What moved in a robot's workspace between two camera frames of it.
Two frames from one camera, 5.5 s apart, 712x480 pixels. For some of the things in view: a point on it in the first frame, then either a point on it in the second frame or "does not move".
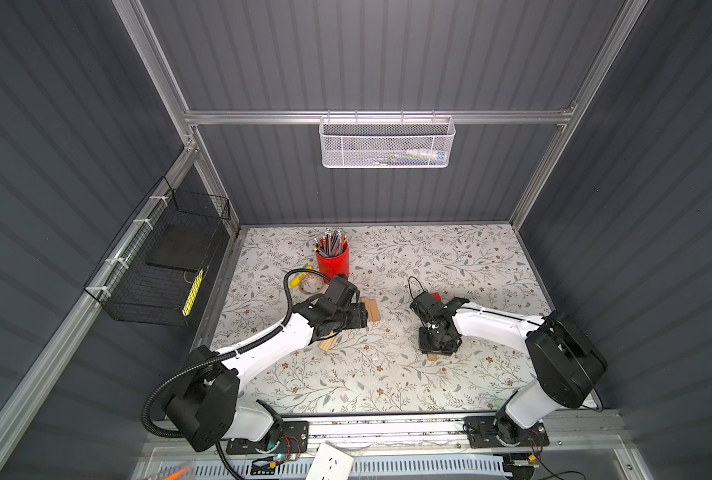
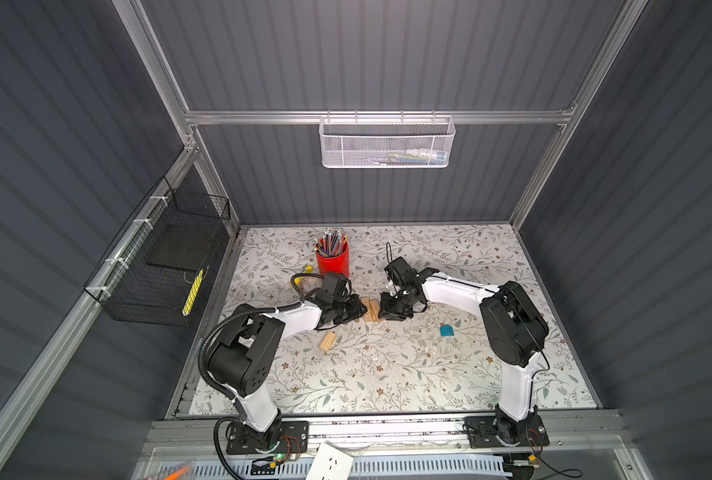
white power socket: (330, 463) does not move
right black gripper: (447, 347) to (387, 312)
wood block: (327, 344) does not move
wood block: (373, 311) does not move
